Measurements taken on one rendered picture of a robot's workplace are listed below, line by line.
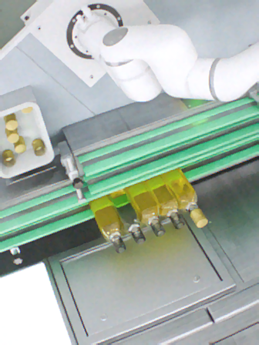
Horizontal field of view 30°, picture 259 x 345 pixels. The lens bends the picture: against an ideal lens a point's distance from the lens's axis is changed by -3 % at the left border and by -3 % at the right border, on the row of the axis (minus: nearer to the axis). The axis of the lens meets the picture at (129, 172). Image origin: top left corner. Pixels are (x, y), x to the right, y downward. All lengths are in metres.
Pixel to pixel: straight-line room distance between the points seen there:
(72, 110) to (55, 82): 0.12
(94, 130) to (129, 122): 0.10
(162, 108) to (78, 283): 0.57
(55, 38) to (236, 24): 0.60
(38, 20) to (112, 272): 0.74
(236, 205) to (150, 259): 0.35
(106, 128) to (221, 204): 0.46
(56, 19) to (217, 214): 0.80
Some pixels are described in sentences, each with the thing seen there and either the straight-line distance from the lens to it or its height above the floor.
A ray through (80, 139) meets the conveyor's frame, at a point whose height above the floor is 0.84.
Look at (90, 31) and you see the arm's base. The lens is 1.19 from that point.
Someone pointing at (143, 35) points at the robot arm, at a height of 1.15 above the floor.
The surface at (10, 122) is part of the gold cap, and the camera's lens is 1.36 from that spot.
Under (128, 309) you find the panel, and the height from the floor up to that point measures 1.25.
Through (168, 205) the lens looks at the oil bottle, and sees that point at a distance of 1.37.
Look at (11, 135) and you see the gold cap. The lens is 1.39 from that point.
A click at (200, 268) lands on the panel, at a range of 1.42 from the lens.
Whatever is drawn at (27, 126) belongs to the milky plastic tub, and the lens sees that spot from 1.43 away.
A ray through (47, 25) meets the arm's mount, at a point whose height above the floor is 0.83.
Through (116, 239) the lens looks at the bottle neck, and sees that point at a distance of 1.33.
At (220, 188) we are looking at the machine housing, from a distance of 1.66.
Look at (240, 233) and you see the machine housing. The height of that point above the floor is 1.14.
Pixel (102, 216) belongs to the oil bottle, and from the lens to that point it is 1.38.
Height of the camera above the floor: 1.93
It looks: 44 degrees down
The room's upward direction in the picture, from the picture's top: 150 degrees clockwise
